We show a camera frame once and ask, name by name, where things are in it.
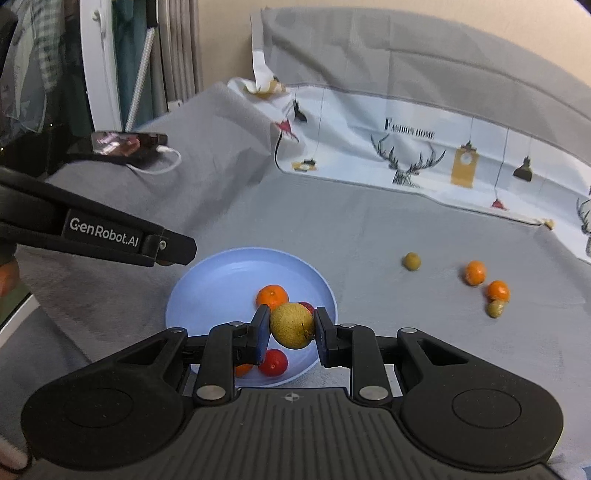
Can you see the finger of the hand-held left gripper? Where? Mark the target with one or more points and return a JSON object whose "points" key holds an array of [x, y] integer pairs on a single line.
{"points": [[178, 254]]}

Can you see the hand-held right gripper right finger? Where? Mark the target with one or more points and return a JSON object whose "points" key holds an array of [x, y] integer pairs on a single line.
{"points": [[323, 339]]}

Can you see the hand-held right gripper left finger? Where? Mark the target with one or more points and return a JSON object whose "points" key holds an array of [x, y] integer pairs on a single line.
{"points": [[261, 337]]}

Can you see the small red fruit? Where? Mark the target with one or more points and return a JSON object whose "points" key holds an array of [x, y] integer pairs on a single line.
{"points": [[274, 362], [305, 306]]}

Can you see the small green fruit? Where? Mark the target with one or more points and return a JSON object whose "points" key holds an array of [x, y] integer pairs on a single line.
{"points": [[291, 323], [496, 309]]}

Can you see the small orange mandarin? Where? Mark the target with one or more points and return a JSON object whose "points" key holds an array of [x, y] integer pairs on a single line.
{"points": [[498, 290], [271, 295], [475, 272], [242, 369]]}

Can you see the light blue plate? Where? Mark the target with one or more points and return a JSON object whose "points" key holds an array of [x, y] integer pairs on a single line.
{"points": [[221, 286]]}

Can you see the person's left forearm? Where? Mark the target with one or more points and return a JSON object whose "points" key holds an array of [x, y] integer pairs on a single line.
{"points": [[7, 281]]}

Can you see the black smartphone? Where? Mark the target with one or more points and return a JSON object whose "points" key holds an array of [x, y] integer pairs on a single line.
{"points": [[120, 141]]}

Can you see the grey bed sheet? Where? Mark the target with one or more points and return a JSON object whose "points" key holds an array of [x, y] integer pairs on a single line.
{"points": [[369, 226]]}

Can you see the pole with patterned sleeve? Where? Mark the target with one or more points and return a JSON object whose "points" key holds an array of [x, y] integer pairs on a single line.
{"points": [[141, 69]]}

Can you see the grey curtain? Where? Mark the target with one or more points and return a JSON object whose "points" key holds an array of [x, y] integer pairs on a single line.
{"points": [[180, 50]]}

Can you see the teal cloth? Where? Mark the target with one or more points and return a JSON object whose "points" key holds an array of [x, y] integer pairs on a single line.
{"points": [[124, 37]]}

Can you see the checked cloth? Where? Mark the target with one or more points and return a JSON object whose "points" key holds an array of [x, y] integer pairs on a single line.
{"points": [[44, 41]]}

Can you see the grey duvet with printed band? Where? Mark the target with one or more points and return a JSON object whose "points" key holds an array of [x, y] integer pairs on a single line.
{"points": [[392, 60]]}

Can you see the white door frame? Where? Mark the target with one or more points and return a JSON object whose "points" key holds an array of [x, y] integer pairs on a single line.
{"points": [[99, 60]]}

